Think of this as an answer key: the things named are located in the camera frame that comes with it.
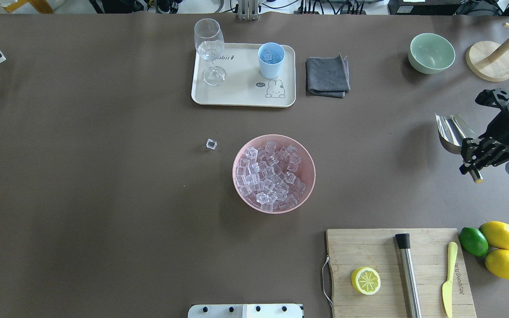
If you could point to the stray clear ice cube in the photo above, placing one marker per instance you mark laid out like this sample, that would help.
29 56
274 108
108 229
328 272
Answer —
211 144

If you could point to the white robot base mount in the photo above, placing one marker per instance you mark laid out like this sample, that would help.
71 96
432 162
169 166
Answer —
257 310

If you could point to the steel muddler black tip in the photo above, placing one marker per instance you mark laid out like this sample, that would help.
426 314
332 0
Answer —
403 243

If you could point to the yellow plastic knife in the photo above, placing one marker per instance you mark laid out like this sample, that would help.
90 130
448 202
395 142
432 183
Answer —
447 286

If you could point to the steel ice scoop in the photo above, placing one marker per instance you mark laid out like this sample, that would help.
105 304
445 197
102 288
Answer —
452 130

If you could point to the green lime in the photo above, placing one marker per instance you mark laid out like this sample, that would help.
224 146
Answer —
473 241

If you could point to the pink bowl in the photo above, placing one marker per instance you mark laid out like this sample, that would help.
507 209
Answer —
312 172

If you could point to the half lemon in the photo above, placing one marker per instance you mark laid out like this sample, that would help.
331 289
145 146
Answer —
366 280

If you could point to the whole lemon lower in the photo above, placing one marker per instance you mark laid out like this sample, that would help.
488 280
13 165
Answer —
497 262

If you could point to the grey folded cloth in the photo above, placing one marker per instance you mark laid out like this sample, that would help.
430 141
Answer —
328 77

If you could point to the whole lemon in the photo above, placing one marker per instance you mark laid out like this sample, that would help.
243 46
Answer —
497 262
496 234

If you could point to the clear wine glass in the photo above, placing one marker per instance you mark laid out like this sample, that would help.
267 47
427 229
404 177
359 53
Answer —
209 44

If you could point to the light green bowl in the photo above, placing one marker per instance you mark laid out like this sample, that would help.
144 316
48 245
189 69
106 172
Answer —
430 53

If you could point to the wooden cup stand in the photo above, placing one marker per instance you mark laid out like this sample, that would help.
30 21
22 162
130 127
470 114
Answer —
489 60

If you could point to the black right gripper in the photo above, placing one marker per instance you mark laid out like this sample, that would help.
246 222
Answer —
505 126

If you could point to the pile of clear ice cubes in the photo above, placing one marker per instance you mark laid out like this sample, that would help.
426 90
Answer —
272 176

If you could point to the bamboo cutting board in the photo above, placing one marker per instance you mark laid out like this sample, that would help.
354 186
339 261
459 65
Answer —
349 249

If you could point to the whole lemon upper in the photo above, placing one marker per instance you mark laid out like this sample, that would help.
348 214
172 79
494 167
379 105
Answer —
496 234

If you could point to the light blue cup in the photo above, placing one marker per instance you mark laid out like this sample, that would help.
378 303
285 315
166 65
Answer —
270 56

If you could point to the cream rabbit tray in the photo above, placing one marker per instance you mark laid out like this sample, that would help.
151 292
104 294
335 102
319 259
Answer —
245 86

